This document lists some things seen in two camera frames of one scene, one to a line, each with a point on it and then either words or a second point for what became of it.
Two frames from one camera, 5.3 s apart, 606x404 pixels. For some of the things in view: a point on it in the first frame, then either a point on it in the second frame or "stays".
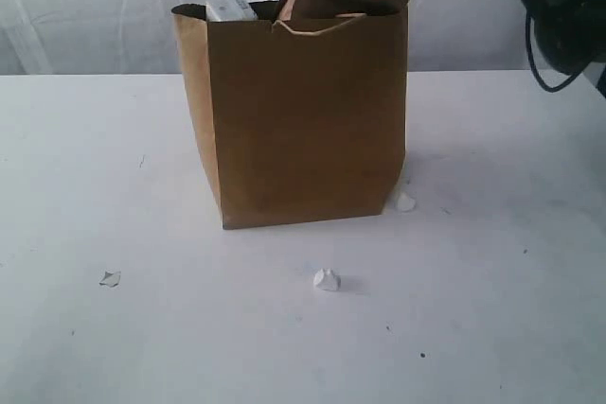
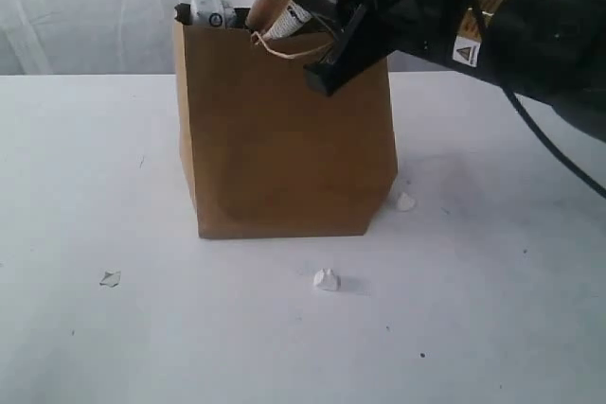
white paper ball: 328,280 stays
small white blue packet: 229,8 -> 208,11
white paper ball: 405,202 stays
